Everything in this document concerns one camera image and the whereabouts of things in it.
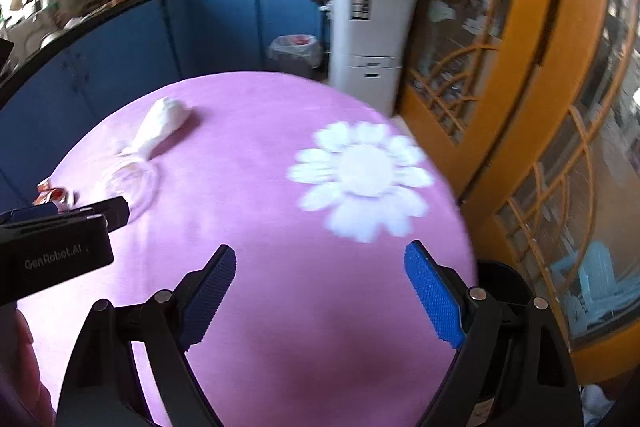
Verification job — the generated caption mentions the twisted white plastic bag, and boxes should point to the twisted white plastic bag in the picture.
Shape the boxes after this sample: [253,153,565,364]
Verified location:
[116,98,193,158]

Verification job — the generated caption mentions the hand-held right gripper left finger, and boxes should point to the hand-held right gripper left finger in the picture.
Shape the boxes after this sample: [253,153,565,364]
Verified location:
[56,244,238,427]

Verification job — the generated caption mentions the wide wooden glass door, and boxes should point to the wide wooden glass door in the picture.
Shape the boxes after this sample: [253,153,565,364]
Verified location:
[460,0,640,385]

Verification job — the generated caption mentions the clear drinking glass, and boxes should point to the clear drinking glass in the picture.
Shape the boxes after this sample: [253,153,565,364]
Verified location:
[107,157,158,214]

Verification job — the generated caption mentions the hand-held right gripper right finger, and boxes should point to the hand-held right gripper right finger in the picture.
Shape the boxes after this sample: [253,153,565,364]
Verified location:
[404,239,585,427]

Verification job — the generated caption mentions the grey lined waste bin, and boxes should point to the grey lined waste bin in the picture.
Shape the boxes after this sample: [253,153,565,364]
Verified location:
[267,34,323,80]

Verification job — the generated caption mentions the purple flower tablecloth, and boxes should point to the purple flower tablecloth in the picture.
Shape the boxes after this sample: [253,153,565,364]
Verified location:
[15,71,481,427]

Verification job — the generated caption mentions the small red candy wrapper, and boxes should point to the small red candy wrapper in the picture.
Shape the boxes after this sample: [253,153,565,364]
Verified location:
[34,179,81,210]

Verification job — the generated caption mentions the person's left forearm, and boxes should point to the person's left forearm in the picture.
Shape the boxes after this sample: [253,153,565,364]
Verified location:
[0,307,57,427]

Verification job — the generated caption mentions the narrow wooden glass door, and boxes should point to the narrow wooden glass door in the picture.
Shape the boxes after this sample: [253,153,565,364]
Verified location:
[395,0,563,200]

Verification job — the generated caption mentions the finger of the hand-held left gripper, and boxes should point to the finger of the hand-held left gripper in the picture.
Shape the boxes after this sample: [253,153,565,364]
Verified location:
[59,197,130,235]

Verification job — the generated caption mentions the tall white storage cabinet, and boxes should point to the tall white storage cabinet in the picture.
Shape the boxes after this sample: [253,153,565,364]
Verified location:
[327,0,418,118]

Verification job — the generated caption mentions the blue kitchen cabinets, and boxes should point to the blue kitchen cabinets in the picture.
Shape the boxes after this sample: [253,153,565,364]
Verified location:
[0,0,333,208]

